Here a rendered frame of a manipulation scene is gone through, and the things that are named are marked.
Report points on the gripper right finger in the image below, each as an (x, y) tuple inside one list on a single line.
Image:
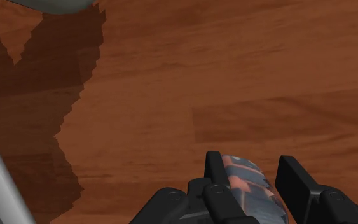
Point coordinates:
[(296, 180)]

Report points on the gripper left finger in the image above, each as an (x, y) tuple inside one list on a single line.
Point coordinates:
[(219, 198)]

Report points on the blue and orange patterned cylinder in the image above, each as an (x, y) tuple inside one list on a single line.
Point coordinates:
[(254, 192)]

